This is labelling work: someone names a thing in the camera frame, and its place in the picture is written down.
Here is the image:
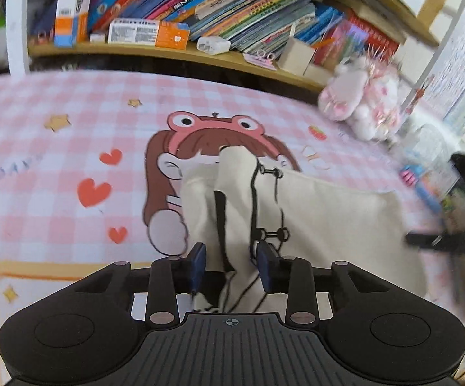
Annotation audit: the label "tall white orange carton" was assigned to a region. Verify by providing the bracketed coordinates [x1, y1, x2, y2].
[53, 0, 97, 48]

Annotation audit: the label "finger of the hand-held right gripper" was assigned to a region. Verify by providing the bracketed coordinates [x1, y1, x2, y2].
[405, 228, 465, 253]

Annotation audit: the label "pink scissors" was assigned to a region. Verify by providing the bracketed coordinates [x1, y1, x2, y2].
[27, 33, 55, 48]
[242, 47, 276, 66]

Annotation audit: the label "pink hand toy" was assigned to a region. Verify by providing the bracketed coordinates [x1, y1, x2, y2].
[398, 168, 419, 186]

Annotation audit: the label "wall poster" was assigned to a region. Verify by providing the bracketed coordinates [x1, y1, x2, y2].
[408, 3, 465, 158]

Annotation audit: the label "row of colourful books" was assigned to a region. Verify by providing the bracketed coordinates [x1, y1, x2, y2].
[27, 0, 403, 70]

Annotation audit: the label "dark blurred object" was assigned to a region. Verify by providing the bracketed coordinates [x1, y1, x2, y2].
[449, 150, 465, 201]

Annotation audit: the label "white and wooden bookshelf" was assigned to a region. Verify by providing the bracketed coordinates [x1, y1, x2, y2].
[5, 0, 465, 94]

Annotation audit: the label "pink white plush bunny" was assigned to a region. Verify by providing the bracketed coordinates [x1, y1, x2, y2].
[316, 53, 403, 142]

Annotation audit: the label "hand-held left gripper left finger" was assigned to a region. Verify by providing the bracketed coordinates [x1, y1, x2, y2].
[61, 243, 207, 326]

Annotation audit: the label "beige paper boxes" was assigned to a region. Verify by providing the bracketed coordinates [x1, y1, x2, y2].
[276, 35, 330, 84]

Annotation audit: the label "long white orange carton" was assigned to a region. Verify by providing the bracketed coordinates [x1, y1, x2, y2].
[107, 18, 191, 49]

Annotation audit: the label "pink checked cartoon desk mat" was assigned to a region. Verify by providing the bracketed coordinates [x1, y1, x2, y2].
[0, 69, 465, 386]

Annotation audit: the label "cream T-shirt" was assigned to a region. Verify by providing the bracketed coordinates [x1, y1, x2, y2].
[179, 146, 427, 315]

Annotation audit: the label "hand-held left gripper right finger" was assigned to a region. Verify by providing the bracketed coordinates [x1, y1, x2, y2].
[257, 240, 402, 326]

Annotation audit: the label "small white box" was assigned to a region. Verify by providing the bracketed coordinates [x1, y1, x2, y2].
[196, 35, 232, 56]

